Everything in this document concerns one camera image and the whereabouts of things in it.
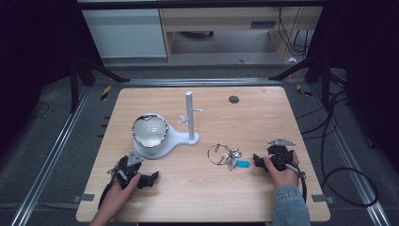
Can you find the yellow black tape strip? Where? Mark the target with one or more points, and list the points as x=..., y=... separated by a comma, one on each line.
x=303, y=91
x=106, y=93

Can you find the person's right hand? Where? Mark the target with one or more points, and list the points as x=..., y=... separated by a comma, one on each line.
x=284, y=178

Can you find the white bowl with silver rim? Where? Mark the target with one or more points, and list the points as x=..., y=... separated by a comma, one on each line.
x=150, y=130

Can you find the dark curtain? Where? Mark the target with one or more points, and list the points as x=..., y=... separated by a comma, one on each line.
x=373, y=62
x=31, y=62

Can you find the aluminium floor rail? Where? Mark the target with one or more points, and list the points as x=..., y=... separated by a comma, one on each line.
x=50, y=157
x=351, y=163

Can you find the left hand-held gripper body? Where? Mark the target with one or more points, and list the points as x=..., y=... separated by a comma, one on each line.
x=134, y=159

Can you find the black metal stand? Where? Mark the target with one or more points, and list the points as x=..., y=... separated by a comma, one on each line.
x=74, y=88
x=324, y=81

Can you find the grey table bracket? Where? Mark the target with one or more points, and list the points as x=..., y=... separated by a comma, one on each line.
x=323, y=198
x=84, y=197

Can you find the white cabinet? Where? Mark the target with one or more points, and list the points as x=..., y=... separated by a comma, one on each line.
x=125, y=33

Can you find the person's left hand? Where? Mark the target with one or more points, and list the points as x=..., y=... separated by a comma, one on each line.
x=120, y=196

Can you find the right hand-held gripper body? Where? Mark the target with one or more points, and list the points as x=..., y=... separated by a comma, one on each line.
x=279, y=153

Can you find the small white floor object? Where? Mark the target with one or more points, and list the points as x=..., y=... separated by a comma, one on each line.
x=292, y=59

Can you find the white stand with pegs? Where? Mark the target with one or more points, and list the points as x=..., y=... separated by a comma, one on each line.
x=190, y=119

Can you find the light wooden desk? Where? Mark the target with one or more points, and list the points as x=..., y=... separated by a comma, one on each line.
x=219, y=19

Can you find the grey table grommet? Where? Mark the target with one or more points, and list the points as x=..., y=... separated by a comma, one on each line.
x=233, y=99

